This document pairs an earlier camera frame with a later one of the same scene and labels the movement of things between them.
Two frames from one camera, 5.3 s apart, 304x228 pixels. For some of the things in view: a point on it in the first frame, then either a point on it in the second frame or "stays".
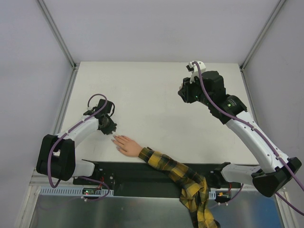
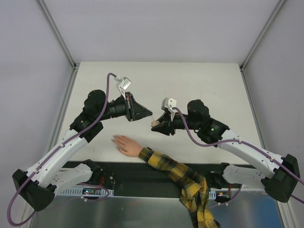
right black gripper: x=184 y=92 → x=169 y=124
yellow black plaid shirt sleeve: x=195 y=189 stays
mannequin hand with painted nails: x=127 y=146 stays
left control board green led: x=89 y=191 stays
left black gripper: x=109 y=128 → x=128 y=107
